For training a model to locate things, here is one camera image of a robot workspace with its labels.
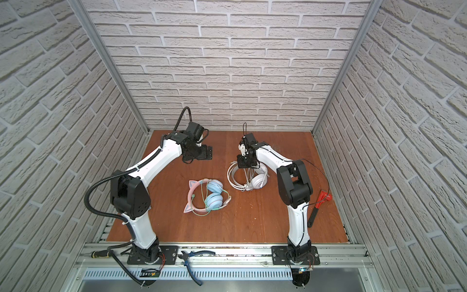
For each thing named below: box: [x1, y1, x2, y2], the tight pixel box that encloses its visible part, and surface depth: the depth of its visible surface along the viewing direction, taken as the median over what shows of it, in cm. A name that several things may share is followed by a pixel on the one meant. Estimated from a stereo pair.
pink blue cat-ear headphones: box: [183, 178, 232, 216], surface depth 87 cm
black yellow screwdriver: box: [91, 249, 111, 258], surface depth 74 cm
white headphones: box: [226, 161, 270, 192], surface depth 91 cm
